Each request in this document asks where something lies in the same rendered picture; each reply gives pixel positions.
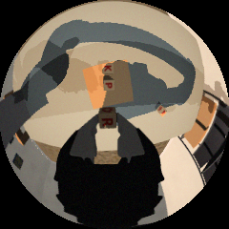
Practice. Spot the tan block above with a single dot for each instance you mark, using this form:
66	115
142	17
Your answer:
108	68
108	85
107	118
161	110

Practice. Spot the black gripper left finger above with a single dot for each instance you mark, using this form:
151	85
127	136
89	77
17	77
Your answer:
80	145

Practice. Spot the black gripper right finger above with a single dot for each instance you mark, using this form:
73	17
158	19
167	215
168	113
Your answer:
137	147

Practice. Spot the orange mat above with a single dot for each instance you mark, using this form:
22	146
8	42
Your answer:
123	91

